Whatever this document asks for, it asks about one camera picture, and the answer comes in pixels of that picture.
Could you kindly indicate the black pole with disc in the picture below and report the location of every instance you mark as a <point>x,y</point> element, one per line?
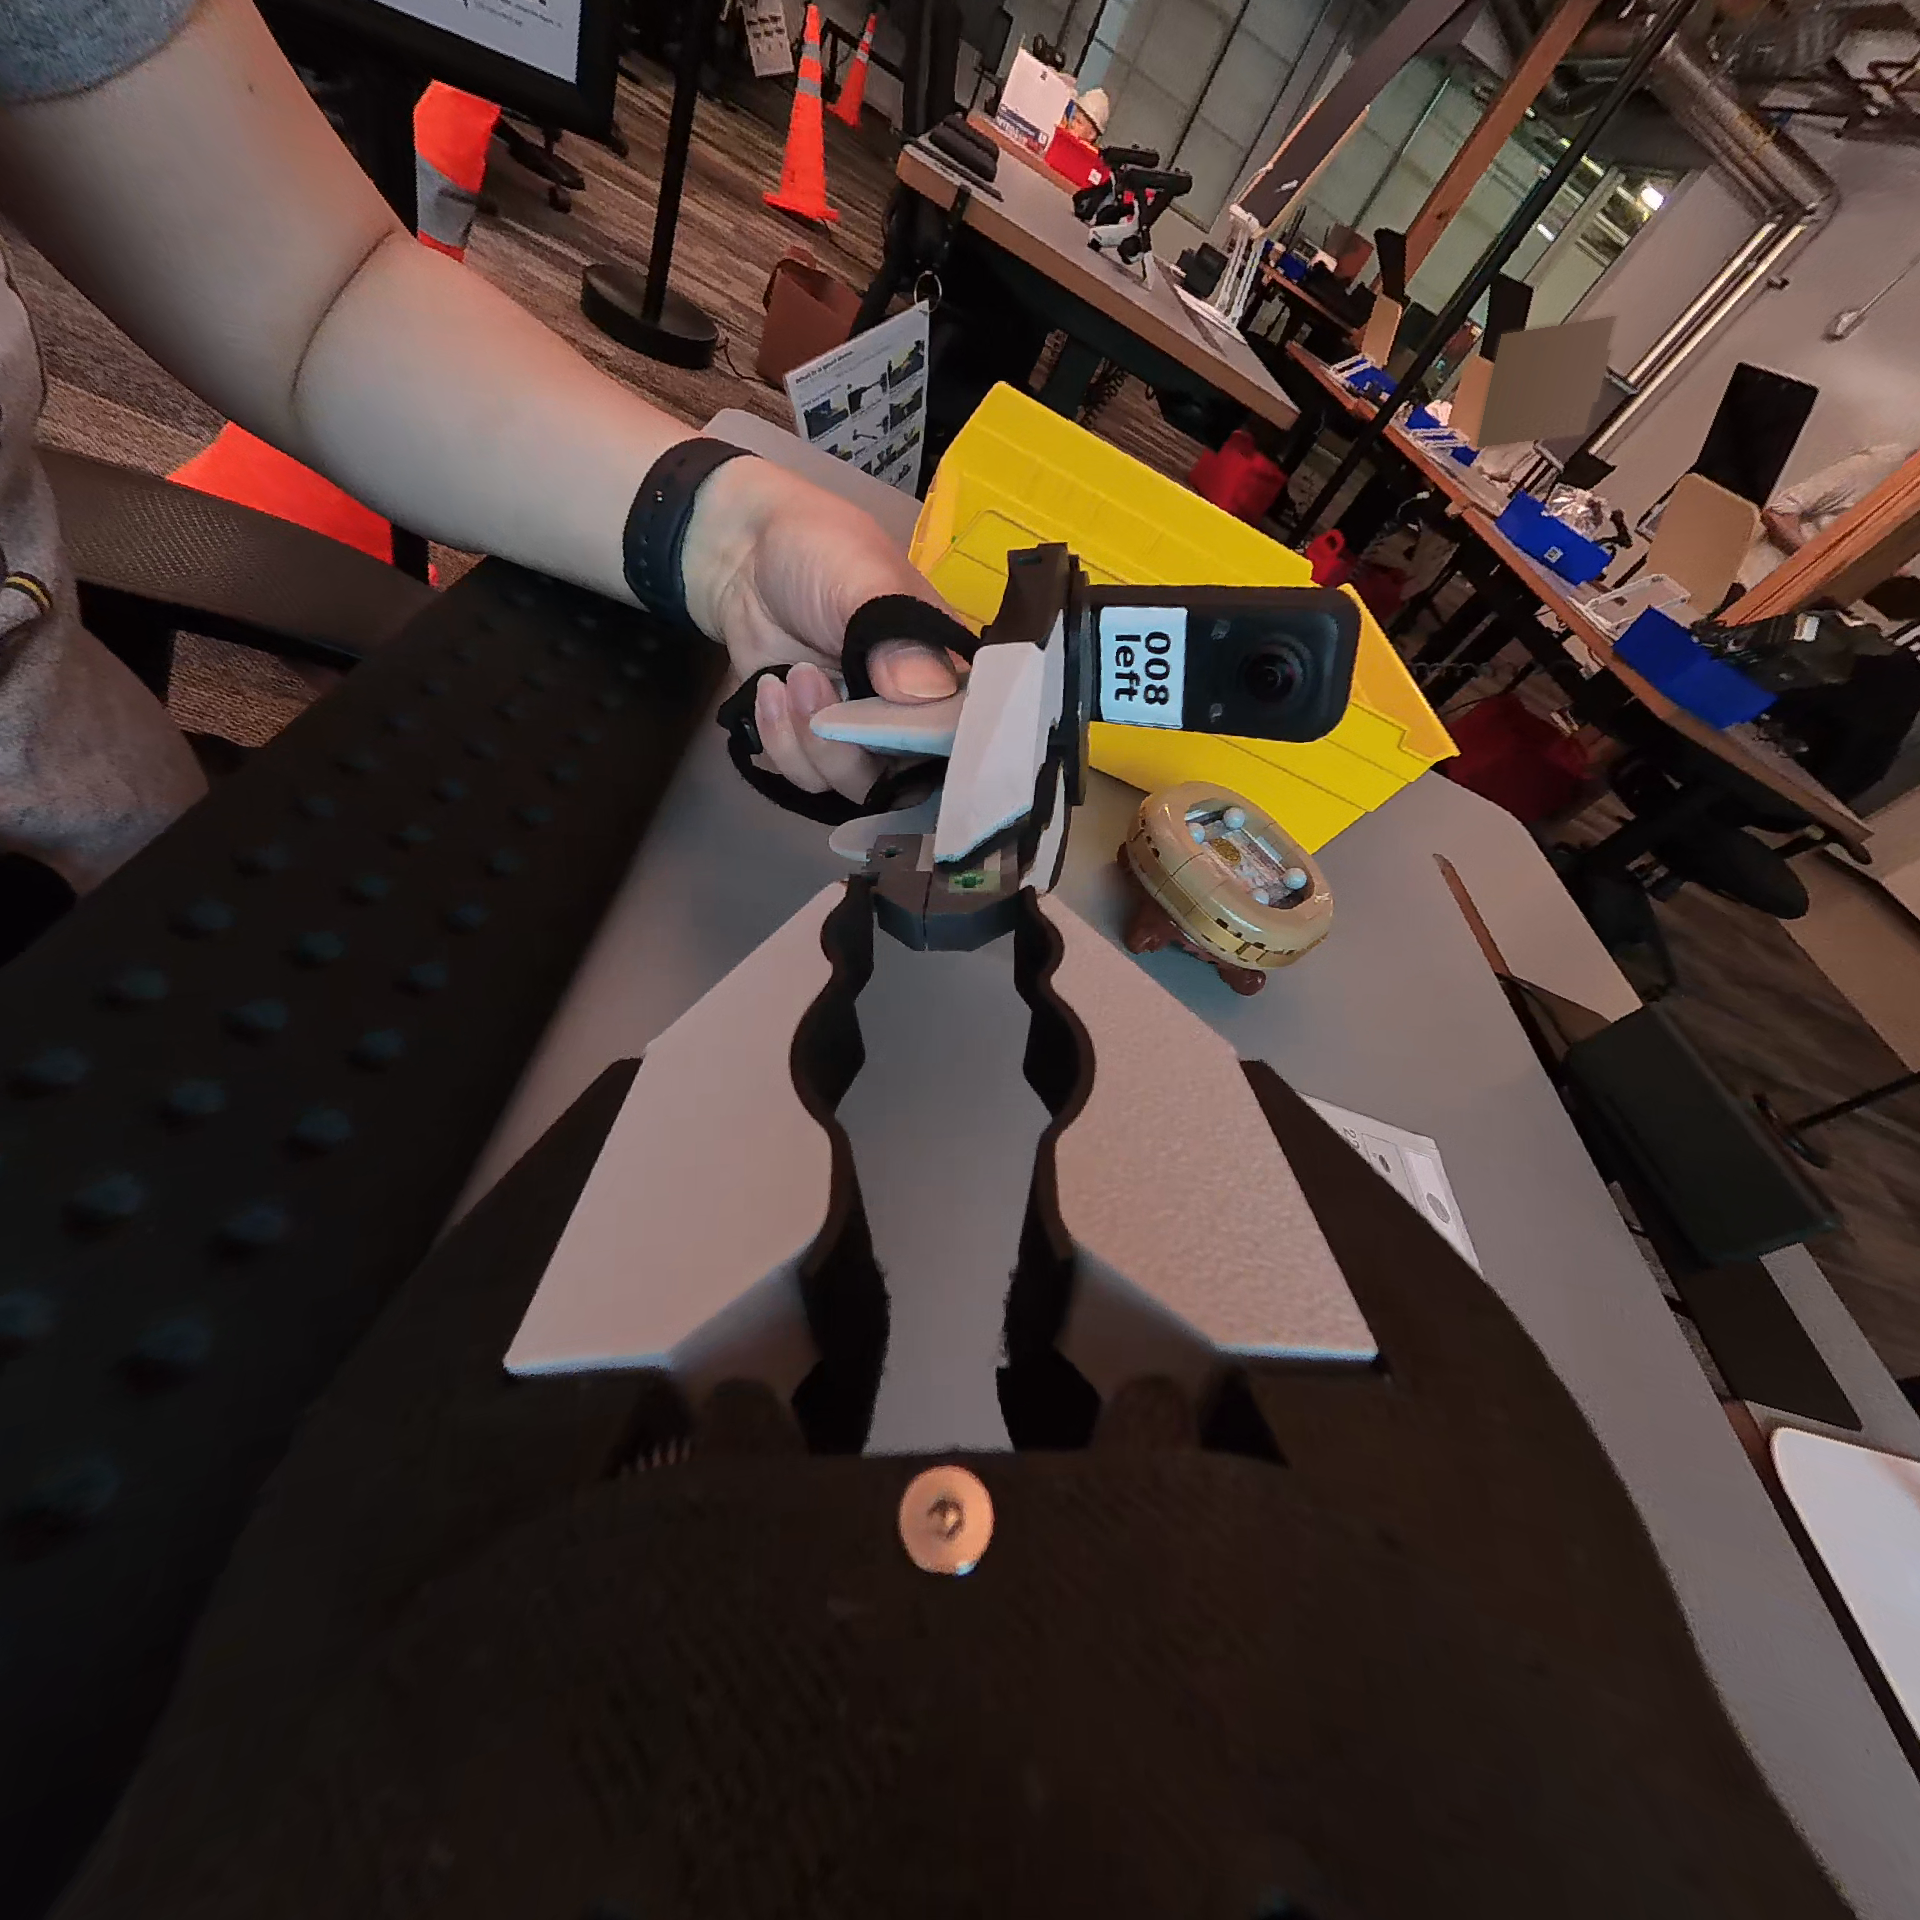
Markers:
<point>660,316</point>

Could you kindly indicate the orange traffic cone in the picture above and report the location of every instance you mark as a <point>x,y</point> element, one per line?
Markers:
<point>802,149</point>
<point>852,77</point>

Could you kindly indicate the black pole with round base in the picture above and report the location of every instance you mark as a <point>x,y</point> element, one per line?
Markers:
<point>1483,285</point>

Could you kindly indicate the black framed marker sign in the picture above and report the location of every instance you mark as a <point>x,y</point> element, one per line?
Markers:
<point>494,45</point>

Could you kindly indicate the wooden background table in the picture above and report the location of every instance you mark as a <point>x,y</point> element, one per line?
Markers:
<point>1650,661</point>

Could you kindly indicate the yellow plastic bin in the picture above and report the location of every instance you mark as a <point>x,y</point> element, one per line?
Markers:
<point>1200,524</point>

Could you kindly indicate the black wristband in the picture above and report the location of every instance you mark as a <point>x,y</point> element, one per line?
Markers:
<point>660,524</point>

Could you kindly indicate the white document stand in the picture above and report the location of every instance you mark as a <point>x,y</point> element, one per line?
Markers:
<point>1860,1547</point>

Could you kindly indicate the brown paper bag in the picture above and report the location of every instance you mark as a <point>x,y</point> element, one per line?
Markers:
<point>802,323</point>

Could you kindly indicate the white printed card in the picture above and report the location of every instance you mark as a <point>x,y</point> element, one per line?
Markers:
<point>863,398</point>

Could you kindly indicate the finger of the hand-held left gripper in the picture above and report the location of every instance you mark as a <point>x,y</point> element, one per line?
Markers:
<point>996,750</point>

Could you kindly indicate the black and white tool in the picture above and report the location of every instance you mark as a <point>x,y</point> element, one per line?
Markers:
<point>1132,202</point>

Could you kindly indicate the person's left forearm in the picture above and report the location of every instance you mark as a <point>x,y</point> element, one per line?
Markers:
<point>375,347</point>

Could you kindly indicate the orange bag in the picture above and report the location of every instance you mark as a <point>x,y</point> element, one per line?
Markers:
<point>299,503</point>

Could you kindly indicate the open building instruction booklet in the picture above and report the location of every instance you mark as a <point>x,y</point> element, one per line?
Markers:
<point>1410,1171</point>

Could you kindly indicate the tan round brick model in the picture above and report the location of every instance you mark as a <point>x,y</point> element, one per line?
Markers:
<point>1230,886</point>

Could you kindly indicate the blue plastic bin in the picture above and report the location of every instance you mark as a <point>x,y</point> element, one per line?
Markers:
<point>1553,541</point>
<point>1688,676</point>

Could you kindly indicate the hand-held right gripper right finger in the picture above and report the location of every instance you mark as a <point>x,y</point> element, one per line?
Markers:
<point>1200,1215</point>

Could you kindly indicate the red bag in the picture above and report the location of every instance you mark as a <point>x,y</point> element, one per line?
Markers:
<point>1236,475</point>
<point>1515,758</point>

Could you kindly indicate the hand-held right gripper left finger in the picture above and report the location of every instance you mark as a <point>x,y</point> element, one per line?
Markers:
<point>674,1215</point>

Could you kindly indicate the black perforated armrest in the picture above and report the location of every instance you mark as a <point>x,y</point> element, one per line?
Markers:
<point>299,974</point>

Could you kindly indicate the grey background table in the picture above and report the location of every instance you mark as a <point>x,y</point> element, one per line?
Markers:
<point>1080,270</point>

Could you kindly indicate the person's left hand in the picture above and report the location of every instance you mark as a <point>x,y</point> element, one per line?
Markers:
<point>795,571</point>

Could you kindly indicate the grey desk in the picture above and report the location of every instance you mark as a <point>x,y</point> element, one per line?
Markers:
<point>1348,1051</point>

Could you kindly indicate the dark box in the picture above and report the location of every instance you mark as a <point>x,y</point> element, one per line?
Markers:
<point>1695,1141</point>

